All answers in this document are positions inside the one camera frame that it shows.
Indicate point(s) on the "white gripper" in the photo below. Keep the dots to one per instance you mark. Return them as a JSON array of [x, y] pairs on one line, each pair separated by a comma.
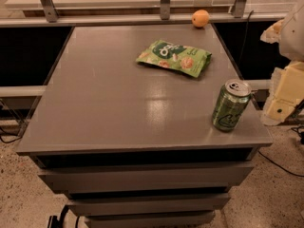
[[294, 37]]

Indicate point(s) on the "green soda can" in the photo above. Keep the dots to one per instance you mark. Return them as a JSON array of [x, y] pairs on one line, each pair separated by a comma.
[[233, 98]]

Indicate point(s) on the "green rice chip bag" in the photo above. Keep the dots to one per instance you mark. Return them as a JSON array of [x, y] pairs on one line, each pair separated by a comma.
[[189, 60]]

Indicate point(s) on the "orange fruit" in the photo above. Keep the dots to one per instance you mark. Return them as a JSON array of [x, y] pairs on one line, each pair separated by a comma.
[[200, 18]]

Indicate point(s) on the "metal railing frame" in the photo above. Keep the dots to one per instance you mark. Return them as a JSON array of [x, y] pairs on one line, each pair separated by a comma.
[[56, 13]]

